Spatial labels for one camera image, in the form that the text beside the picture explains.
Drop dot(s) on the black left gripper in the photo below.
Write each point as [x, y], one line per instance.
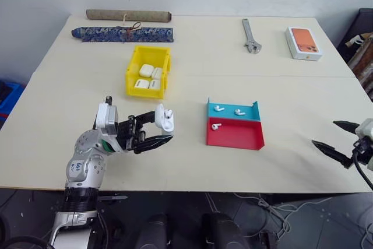
[128, 132]

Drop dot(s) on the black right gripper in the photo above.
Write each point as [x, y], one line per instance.
[361, 148]

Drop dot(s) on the white earbud case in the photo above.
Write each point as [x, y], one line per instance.
[154, 84]
[141, 83]
[145, 70]
[164, 123]
[157, 73]

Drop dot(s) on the white earbud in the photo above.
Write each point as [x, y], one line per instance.
[216, 126]
[239, 112]
[168, 113]
[218, 108]

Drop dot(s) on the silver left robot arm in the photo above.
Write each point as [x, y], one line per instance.
[86, 155]

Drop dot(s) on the closed white earbud case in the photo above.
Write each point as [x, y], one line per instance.
[141, 83]
[157, 73]
[145, 70]
[154, 84]

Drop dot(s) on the yellow plastic bin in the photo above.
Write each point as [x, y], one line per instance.
[132, 85]

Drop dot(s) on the teal plastic tray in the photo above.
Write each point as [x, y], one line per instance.
[230, 116]

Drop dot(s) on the brown patterned bundle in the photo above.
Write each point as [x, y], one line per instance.
[364, 59]

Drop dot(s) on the red plastic tray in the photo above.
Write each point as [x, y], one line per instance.
[236, 135]

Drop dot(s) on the blue patterned rolled cloth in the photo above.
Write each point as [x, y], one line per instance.
[116, 34]

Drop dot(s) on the dark rounded shape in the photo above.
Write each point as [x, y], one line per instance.
[223, 231]
[153, 231]

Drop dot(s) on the white orange phone box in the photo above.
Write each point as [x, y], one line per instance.
[304, 43]

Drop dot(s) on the dark chair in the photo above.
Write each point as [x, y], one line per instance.
[354, 30]

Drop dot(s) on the brown rolled scroll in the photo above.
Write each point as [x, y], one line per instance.
[128, 15]

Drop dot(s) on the silver adjustable wrench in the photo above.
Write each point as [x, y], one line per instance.
[247, 33]

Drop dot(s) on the blue plastic crate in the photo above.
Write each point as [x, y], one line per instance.
[10, 96]

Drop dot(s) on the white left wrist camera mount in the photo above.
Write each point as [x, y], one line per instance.
[104, 116]

